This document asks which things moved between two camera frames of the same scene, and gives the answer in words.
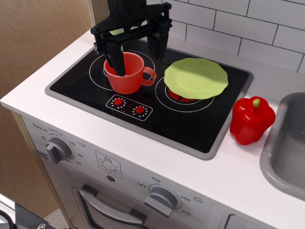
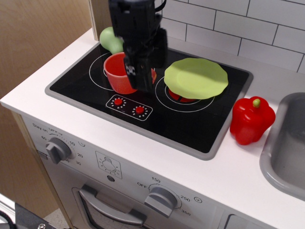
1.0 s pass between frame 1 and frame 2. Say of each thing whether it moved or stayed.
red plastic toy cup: stayed
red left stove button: stayed
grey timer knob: stayed
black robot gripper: moved
